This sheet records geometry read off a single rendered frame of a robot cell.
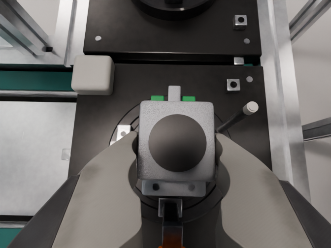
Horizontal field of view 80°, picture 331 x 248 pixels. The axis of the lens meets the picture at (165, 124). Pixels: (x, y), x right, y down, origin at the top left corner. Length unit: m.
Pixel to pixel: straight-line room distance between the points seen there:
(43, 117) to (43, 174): 0.08
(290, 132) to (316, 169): 0.15
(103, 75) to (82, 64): 0.03
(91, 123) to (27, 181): 0.14
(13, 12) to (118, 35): 0.12
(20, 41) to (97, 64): 0.11
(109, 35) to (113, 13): 0.04
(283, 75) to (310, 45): 0.19
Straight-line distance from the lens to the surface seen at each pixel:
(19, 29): 0.30
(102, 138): 0.25
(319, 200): 0.43
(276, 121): 0.29
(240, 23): 0.31
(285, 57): 0.33
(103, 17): 0.32
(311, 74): 0.48
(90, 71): 0.26
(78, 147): 0.26
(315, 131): 0.33
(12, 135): 0.37
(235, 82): 0.27
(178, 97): 0.16
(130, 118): 0.23
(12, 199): 0.36
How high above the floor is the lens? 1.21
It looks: 78 degrees down
